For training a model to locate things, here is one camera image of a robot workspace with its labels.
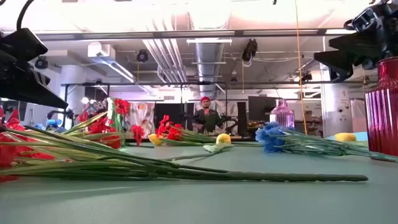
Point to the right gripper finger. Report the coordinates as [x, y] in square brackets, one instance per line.
[360, 40]
[339, 62]

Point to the pink cloth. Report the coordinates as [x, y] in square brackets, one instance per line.
[359, 115]

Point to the small blue flower bunch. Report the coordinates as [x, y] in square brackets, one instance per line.
[54, 122]

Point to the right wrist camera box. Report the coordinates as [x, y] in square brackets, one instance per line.
[364, 19]

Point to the large blue flower bunch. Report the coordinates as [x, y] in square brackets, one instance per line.
[269, 138]

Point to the pink ribbed glass vase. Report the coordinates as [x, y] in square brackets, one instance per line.
[282, 113]

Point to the red ribbed glass vase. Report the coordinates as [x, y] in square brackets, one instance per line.
[384, 118]

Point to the white pillar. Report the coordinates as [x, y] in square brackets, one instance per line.
[337, 105]

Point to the black hanging ceiling device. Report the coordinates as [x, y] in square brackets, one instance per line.
[250, 49]

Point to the black horizontal rail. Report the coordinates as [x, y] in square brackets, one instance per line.
[155, 83]

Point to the yellow tulip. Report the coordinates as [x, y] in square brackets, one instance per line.
[223, 138]
[154, 139]
[345, 137]

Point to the background black robot arm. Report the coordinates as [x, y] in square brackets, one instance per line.
[62, 113]
[230, 123]

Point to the green glass vase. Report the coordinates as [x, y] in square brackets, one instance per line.
[118, 124]

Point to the long ceiling light fixture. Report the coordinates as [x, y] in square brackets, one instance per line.
[208, 40]

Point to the floral patterned curtain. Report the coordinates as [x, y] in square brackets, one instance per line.
[141, 115]

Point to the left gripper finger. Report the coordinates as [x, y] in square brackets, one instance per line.
[28, 90]
[21, 45]

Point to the grey overhead beam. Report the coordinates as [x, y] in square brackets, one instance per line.
[124, 35]

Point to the person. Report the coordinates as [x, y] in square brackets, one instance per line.
[206, 119]

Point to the black monitor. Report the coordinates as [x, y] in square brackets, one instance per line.
[261, 109]

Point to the black ceiling lamp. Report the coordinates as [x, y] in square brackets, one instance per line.
[41, 63]
[142, 56]

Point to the green table mat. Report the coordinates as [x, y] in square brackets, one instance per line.
[217, 202]

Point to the white ceiling unit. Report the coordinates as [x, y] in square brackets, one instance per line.
[101, 49]

